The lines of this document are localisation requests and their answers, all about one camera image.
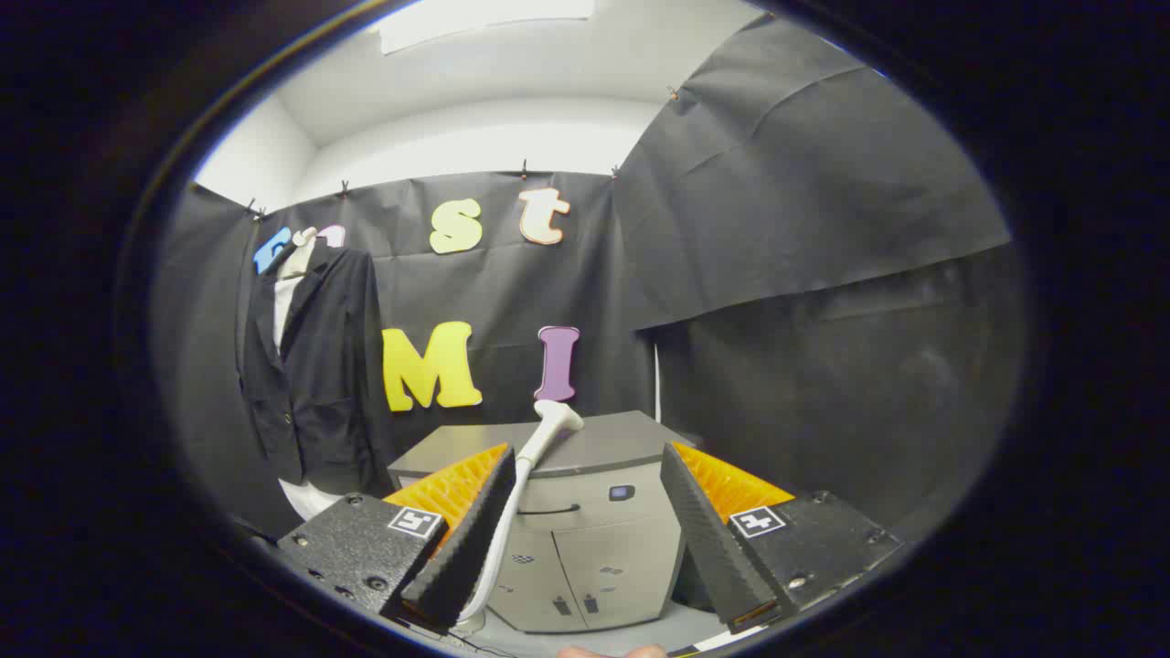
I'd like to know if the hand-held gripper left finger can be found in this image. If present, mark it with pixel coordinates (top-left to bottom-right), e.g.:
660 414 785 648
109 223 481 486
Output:
277 443 517 633

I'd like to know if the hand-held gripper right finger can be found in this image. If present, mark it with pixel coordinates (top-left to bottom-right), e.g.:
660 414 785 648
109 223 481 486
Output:
660 442 904 634

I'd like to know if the white garment steamer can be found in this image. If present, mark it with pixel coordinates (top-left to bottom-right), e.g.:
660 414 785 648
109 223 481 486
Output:
455 399 586 631

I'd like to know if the black suit jacket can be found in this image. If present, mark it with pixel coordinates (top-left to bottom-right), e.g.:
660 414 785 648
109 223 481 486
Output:
239 242 396 499

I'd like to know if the white shirt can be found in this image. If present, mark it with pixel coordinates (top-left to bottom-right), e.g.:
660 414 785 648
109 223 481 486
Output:
272 272 346 522

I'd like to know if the white clothes hanger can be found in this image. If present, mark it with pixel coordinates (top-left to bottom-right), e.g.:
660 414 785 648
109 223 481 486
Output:
279 228 321 280

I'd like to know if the grey cabinet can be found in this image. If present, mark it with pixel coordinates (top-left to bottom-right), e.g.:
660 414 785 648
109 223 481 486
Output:
387 410 705 634

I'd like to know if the black backdrop cloth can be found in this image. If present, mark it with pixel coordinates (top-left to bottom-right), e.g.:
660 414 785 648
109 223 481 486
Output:
151 14 1025 549

